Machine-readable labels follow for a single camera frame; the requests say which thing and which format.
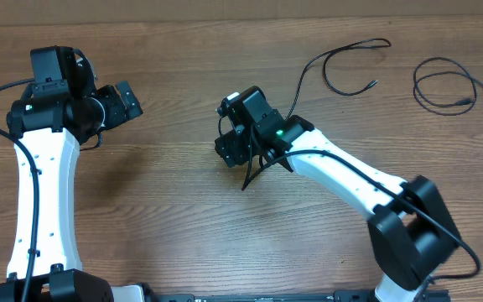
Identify thin black split cable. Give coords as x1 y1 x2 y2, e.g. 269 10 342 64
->
413 56 483 117

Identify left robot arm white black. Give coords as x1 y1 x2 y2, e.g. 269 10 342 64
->
0 46 153 301

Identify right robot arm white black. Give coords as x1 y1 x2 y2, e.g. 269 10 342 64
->
215 86 460 301

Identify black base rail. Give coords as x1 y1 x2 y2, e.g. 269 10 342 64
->
111 283 452 302

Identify thick black USB cable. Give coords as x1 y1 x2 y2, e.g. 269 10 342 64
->
285 38 392 121

